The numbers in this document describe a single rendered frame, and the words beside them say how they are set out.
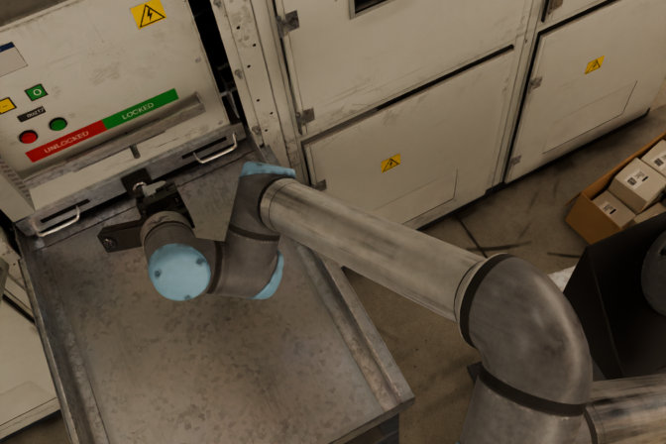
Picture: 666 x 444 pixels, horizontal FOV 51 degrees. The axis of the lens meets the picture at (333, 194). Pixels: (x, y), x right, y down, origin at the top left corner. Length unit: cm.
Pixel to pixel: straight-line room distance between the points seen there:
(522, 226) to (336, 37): 126
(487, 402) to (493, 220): 177
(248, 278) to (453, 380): 123
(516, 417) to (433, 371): 153
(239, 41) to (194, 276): 50
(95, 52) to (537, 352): 95
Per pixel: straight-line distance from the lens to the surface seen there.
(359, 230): 93
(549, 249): 249
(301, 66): 149
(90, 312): 157
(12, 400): 226
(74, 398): 149
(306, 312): 144
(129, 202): 166
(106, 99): 145
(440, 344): 231
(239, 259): 115
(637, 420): 95
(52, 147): 150
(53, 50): 134
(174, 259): 111
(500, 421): 77
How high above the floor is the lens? 218
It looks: 58 degrees down
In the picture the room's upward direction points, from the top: 9 degrees counter-clockwise
